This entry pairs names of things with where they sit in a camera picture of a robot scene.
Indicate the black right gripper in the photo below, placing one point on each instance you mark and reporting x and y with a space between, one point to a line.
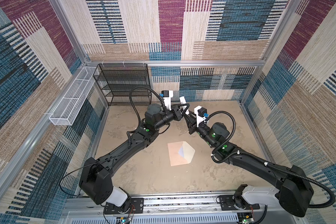
191 122

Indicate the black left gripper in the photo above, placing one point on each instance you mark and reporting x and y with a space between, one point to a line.
177 116

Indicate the white glue stick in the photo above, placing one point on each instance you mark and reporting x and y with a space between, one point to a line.
184 105

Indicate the pink envelope with flap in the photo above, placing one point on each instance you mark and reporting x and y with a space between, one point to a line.
175 158

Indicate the blue bordered white letter paper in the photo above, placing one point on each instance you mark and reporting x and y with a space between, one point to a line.
181 152

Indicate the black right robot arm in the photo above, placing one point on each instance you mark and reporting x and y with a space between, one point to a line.
294 187

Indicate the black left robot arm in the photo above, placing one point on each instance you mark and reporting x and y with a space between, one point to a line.
96 177

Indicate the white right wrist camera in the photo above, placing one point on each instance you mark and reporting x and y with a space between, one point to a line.
201 115

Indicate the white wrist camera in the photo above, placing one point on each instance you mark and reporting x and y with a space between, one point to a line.
167 96
201 115

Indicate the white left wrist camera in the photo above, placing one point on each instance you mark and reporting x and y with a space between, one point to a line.
167 96

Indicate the black wire shelf rack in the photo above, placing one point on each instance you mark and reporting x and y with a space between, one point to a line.
117 80

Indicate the white wire mesh basket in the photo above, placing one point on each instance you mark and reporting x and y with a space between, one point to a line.
71 103

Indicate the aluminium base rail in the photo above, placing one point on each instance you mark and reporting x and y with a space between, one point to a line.
211 207

